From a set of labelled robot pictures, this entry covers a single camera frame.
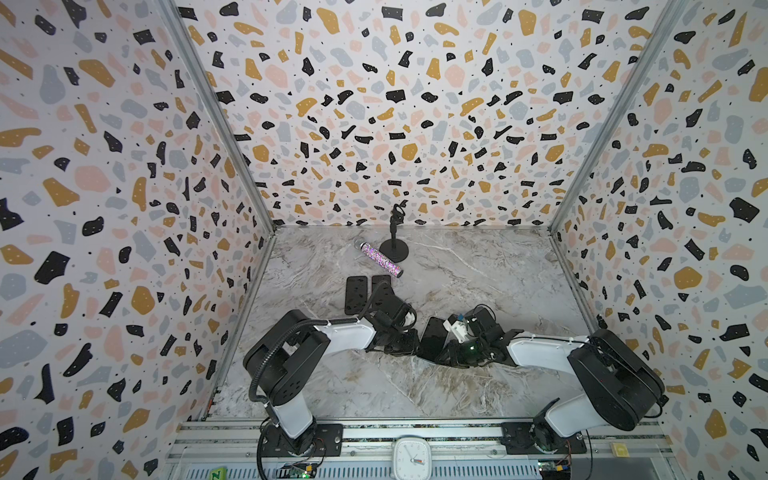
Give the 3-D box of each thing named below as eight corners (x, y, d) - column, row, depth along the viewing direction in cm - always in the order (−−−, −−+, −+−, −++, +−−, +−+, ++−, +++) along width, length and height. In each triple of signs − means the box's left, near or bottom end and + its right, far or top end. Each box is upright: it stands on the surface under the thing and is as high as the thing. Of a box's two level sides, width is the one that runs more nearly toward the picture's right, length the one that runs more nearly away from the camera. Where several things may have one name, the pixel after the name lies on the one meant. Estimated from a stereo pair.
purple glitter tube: (352, 249, 118) (351, 242, 115) (359, 243, 120) (358, 236, 116) (396, 280, 108) (396, 273, 105) (403, 273, 110) (403, 267, 107)
